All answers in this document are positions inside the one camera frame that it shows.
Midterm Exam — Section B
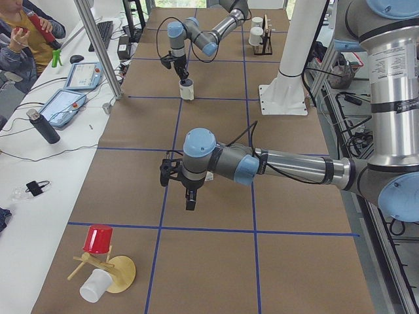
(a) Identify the teach pendant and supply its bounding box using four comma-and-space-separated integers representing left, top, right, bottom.
40, 89, 86, 130
64, 61, 103, 91

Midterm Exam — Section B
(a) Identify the black keyboard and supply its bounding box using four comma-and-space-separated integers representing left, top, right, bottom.
96, 21, 113, 50

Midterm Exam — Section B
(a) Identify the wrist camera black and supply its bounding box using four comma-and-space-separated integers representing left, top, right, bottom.
160, 158, 183, 187
160, 51, 173, 69

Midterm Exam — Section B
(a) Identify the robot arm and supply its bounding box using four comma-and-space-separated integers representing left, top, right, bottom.
181, 1, 418, 222
160, 0, 249, 86

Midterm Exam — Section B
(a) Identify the white ribbed mug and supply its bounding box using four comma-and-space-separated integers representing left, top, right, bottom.
179, 78, 194, 101

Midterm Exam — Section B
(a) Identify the clear plastic bag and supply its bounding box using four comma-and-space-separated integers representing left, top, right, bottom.
10, 186, 33, 201

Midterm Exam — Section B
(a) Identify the black computer mouse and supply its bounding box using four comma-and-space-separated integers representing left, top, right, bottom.
69, 54, 84, 64

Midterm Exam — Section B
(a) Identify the black power brick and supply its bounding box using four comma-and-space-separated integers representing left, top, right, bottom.
117, 35, 132, 60

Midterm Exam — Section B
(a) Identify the black wire cup rack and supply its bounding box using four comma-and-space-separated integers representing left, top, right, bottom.
253, 14, 273, 56

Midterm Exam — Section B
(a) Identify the white cup on wooden stand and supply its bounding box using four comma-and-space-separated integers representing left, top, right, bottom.
79, 269, 113, 303

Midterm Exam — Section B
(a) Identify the white cup on rack front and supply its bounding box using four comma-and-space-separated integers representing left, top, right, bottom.
248, 26, 264, 46

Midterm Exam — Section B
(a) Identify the teach pendant far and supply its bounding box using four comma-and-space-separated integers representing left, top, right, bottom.
64, 61, 103, 91

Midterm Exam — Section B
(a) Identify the black water bottle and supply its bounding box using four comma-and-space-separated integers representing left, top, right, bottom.
26, 109, 60, 144

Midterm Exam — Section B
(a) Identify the white cup on rack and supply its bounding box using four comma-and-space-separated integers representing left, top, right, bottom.
251, 16, 263, 28
248, 26, 264, 46

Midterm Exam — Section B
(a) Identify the green clamp tool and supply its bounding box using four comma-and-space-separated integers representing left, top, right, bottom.
51, 49, 62, 68

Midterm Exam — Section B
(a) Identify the small black adapter device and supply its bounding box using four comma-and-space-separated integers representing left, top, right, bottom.
26, 181, 50, 197

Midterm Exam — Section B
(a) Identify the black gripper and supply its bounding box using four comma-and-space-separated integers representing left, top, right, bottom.
173, 56, 189, 83
182, 178, 205, 210

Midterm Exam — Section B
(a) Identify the white cup on rack rear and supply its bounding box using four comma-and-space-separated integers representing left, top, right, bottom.
251, 16, 263, 28

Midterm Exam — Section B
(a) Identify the person at desk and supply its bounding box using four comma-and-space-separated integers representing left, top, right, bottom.
1, 1, 66, 94

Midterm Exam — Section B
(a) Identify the aluminium frame post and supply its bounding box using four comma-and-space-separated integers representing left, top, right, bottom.
74, 0, 122, 100

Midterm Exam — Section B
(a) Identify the red plastic cup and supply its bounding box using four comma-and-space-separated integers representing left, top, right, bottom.
82, 224, 113, 254

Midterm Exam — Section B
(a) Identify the teach pendant near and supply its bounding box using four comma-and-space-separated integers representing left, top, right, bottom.
40, 89, 86, 130

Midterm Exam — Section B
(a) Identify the white camera pole base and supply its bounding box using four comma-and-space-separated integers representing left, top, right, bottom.
259, 0, 329, 116

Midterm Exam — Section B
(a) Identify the small metal cup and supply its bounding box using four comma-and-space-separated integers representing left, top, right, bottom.
102, 103, 112, 114

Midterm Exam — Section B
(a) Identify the wooden cup stand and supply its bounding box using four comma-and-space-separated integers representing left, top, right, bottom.
67, 246, 136, 294

